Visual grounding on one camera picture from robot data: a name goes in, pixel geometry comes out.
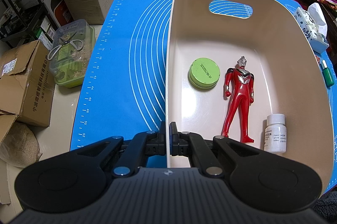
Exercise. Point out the torn cardboard box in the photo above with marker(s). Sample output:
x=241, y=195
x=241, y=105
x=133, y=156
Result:
x=26, y=81

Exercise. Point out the burlap sack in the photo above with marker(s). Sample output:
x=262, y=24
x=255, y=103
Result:
x=18, y=145

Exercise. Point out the white pill bottle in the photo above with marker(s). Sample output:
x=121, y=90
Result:
x=275, y=134

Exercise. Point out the black utility cart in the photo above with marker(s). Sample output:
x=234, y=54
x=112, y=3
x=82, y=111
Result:
x=18, y=8

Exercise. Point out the red black appliance box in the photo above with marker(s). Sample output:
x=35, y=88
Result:
x=59, y=8

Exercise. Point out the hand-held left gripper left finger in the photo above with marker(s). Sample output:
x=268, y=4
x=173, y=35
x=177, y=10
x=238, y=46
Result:
x=162, y=139

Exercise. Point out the beige plastic storage bin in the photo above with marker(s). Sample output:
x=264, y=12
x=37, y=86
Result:
x=284, y=68

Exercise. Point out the blue silicone mat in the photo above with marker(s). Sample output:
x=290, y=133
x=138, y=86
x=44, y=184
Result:
x=131, y=68

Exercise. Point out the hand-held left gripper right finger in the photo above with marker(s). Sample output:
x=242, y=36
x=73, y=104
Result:
x=172, y=139

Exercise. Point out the green round tin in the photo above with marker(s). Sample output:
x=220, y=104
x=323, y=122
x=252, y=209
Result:
x=204, y=72

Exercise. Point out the red hero figure toy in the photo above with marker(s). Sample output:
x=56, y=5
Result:
x=241, y=92

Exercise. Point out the clear green plastic cage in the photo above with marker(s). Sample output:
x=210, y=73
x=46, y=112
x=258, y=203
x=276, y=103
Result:
x=73, y=60

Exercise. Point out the white tissue box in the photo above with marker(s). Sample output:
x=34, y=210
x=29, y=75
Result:
x=313, y=29

